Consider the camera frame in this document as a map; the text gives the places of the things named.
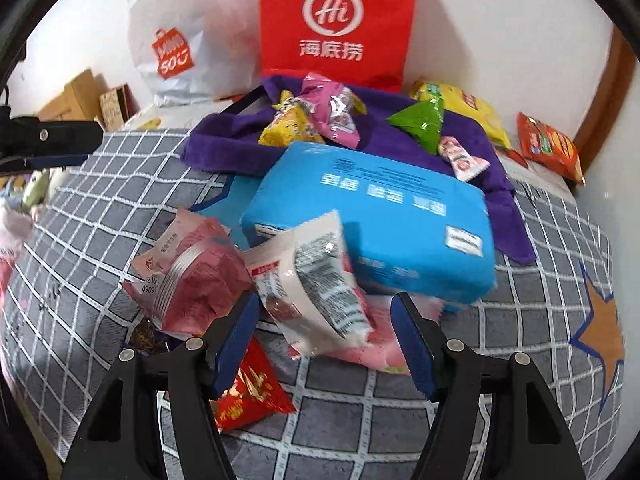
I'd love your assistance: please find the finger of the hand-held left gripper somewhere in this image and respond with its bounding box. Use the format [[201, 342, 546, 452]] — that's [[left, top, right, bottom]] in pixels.
[[0, 117, 104, 158], [0, 152, 89, 176]]

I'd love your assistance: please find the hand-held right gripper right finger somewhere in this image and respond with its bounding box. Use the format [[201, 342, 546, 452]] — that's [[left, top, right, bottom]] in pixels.
[[390, 291, 589, 480]]

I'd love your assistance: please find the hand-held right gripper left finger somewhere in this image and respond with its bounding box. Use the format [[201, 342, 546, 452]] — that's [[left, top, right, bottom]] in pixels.
[[60, 290, 261, 480]]

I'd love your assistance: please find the red snack packet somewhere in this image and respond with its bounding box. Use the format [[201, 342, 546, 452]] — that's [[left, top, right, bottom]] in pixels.
[[209, 336, 299, 433]]

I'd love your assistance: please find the long pink-red snack packet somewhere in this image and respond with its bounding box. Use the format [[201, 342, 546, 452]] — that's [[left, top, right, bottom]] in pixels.
[[121, 209, 257, 338]]

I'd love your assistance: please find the white barcode snack packet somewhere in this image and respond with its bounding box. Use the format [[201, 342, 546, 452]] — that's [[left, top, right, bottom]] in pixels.
[[244, 210, 375, 358]]

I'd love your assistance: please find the purple fabric bin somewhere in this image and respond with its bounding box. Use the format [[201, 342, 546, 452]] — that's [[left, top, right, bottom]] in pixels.
[[180, 74, 537, 266]]

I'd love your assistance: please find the small white-red snack packet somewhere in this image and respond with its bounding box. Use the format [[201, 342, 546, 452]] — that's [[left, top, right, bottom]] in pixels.
[[438, 135, 492, 183]]

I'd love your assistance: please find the green snack packet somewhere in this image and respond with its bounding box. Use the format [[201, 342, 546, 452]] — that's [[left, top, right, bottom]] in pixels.
[[386, 99, 447, 156]]

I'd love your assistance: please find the yellow snack packet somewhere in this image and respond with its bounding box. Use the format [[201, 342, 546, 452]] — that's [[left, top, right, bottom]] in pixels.
[[258, 90, 327, 149]]

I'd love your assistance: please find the pink candy packet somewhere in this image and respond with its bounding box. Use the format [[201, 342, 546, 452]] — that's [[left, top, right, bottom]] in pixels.
[[299, 73, 368, 151]]

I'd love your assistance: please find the flat pink snack packet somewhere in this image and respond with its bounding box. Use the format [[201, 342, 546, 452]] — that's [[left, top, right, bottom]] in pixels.
[[295, 294, 443, 377]]

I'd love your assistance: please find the patterned brown box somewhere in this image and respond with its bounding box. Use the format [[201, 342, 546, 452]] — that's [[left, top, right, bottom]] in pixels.
[[99, 85, 141, 128]]

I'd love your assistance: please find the dark brown snack packet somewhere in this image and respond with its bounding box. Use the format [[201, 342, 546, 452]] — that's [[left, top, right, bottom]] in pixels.
[[129, 316, 173, 358]]

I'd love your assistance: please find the pink floral bedding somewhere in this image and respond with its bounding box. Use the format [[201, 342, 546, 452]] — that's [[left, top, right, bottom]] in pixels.
[[0, 205, 33, 306]]

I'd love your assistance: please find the grey checked cloth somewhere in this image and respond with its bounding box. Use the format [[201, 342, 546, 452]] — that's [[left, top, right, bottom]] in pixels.
[[0, 127, 628, 480]]

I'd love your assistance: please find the blue tissue pack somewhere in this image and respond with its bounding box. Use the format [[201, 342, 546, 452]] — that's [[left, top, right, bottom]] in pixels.
[[240, 141, 497, 306]]

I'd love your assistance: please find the white plastic bag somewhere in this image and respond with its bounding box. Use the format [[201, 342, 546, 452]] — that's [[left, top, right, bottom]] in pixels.
[[125, 0, 263, 108]]

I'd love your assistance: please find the orange chip bag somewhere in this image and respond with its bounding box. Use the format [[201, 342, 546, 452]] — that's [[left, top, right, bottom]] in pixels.
[[516, 111, 587, 187]]

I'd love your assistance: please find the yellow chip bag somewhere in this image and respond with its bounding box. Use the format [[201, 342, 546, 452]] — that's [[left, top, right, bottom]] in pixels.
[[410, 79, 512, 150]]

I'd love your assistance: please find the brown wooden door frame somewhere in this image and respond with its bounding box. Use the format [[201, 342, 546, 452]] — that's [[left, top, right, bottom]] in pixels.
[[572, 25, 638, 161]]

